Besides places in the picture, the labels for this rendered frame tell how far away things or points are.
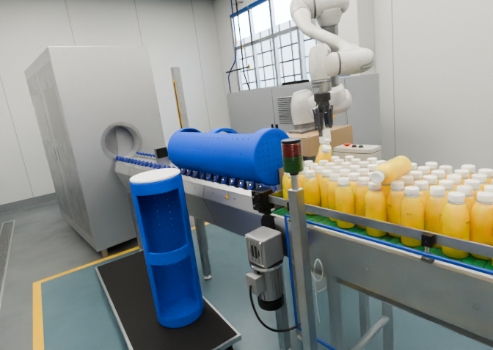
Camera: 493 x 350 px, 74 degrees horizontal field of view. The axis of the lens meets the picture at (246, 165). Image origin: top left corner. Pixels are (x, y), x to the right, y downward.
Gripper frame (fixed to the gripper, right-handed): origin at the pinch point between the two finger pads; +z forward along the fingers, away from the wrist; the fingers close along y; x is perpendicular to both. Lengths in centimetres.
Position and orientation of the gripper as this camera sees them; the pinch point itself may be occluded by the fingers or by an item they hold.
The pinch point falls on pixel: (324, 136)
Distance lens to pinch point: 159.4
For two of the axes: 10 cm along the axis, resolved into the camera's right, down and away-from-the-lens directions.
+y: -7.5, 2.3, -6.1
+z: 1.2, 9.7, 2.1
